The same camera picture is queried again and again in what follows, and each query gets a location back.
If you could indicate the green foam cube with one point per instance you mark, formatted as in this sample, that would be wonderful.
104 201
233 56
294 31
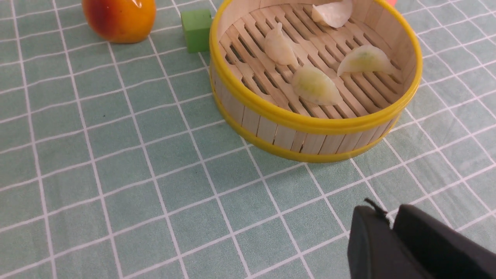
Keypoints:
196 27

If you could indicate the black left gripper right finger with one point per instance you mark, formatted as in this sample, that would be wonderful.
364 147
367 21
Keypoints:
443 252

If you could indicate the yellow rimmed bamboo steamer tray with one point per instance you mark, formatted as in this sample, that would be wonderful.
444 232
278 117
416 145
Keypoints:
255 97

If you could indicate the orange red toy pear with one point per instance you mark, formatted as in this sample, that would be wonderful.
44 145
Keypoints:
120 21

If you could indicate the pale green dumpling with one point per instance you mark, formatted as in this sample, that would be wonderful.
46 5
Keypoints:
311 84
366 58

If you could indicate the white dumpling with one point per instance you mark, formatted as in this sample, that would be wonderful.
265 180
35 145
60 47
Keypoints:
333 14
279 48

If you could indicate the green checked tablecloth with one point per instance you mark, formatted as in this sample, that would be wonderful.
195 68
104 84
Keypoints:
115 162

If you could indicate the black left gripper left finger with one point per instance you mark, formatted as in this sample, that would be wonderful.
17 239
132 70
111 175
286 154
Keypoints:
375 251

